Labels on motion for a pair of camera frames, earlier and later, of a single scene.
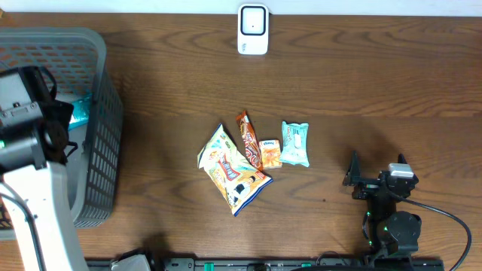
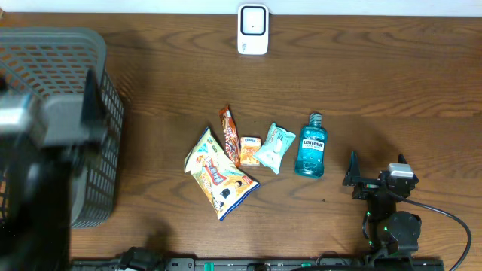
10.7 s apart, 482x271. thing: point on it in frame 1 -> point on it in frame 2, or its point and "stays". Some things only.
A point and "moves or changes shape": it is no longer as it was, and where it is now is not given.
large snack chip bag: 241,183 moves or changes shape
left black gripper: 62,114 -> 89,111
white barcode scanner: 253,28 stays
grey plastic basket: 78,59 stays
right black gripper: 367,187 stays
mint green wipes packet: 294,144 -> 276,147
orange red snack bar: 251,141 -> 232,143
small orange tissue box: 270,150 -> 248,145
